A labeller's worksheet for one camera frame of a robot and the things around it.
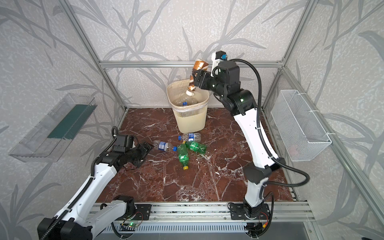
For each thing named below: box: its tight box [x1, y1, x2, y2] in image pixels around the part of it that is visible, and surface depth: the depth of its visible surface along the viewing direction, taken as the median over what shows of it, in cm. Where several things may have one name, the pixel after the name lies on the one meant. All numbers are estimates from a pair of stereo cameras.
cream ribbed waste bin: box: [166, 79, 210, 134], surface depth 98 cm
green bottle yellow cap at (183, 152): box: [178, 140, 190, 170], surface depth 91 cm
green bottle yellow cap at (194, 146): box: [182, 140, 207, 154], surface depth 96 cm
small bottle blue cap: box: [177, 133, 202, 142], surface depth 101 cm
